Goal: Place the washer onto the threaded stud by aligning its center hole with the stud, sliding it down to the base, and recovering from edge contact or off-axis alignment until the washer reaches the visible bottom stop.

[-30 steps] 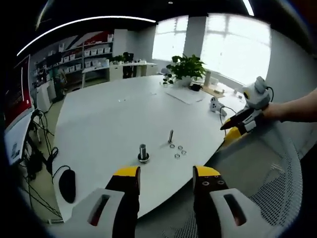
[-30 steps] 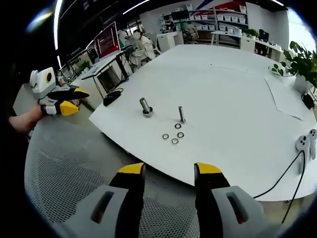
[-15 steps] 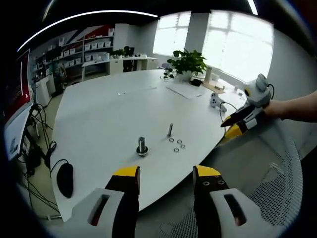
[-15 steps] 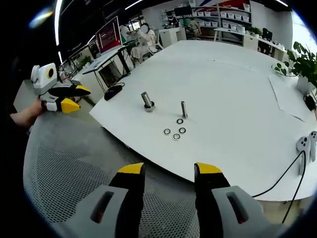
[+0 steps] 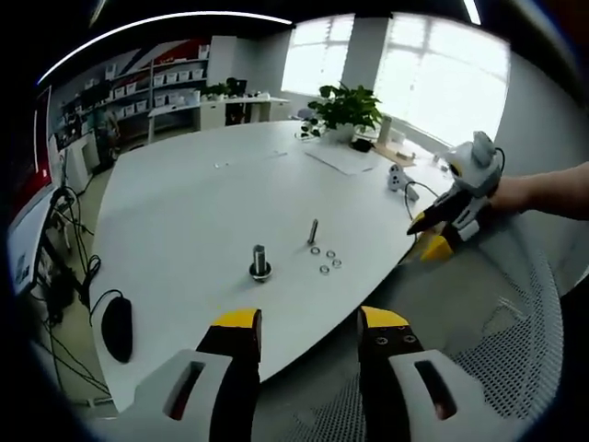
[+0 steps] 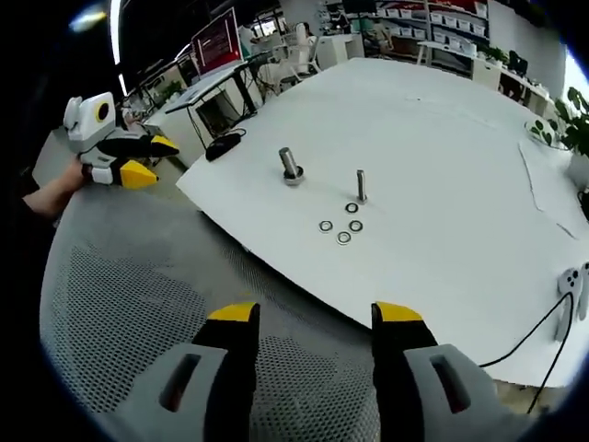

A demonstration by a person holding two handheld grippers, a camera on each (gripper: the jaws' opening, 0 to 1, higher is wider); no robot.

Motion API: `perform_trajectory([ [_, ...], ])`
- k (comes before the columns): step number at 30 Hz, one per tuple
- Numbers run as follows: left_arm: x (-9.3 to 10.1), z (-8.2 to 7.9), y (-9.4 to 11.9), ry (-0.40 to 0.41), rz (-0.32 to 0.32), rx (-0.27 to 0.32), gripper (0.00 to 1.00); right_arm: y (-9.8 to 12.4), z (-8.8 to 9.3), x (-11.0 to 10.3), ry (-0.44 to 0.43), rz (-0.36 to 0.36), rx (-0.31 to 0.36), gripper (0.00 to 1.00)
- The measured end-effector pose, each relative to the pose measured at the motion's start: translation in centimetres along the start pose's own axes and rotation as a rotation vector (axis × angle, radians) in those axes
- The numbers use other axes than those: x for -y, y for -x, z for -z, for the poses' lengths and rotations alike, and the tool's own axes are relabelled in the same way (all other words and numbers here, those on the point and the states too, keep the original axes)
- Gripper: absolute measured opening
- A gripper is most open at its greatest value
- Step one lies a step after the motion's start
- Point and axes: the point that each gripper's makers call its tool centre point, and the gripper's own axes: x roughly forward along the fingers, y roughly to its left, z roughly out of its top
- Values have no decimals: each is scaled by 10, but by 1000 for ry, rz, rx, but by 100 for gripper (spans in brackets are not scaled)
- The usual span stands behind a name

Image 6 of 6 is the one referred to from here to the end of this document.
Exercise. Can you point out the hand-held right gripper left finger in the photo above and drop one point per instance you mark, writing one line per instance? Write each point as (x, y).
(216, 368)

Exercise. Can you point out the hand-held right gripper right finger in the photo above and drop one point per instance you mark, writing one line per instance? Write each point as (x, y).
(414, 368)

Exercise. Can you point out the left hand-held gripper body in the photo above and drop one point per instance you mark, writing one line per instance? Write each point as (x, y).
(89, 122)

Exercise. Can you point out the thick threaded stud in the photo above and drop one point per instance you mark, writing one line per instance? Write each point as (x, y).
(287, 159)

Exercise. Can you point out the thin threaded stud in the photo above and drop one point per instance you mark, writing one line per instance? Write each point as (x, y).
(361, 184)

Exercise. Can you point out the leafy desk plant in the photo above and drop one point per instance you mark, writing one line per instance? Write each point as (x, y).
(170, 89)

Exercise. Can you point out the grey mesh chair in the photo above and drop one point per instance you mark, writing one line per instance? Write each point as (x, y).
(115, 239)

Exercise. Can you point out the grey standing desk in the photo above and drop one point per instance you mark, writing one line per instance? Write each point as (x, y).
(193, 94)

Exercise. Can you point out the black computer mouse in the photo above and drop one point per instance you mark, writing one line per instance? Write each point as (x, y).
(221, 148)

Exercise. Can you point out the monitor with red screen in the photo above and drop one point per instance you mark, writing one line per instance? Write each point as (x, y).
(216, 43)

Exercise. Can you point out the white handheld controller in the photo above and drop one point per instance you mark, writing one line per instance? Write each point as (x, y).
(585, 285)
(570, 281)

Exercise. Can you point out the white cabinet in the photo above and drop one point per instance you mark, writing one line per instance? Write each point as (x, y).
(338, 50)

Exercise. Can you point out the small black device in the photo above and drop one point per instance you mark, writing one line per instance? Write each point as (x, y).
(584, 202)

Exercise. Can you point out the potted plant in white pot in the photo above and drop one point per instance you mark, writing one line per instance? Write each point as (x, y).
(580, 170)

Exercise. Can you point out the small plant in glass bowl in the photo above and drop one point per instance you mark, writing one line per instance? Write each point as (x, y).
(543, 133)

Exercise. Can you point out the small green plant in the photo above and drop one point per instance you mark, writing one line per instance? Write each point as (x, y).
(497, 55)

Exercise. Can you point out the white side table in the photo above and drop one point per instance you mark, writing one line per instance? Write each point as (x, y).
(442, 44)

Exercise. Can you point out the shelf with white bins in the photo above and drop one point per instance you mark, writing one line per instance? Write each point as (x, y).
(442, 20)

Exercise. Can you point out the black wall monitor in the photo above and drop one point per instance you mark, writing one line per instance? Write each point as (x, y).
(361, 5)

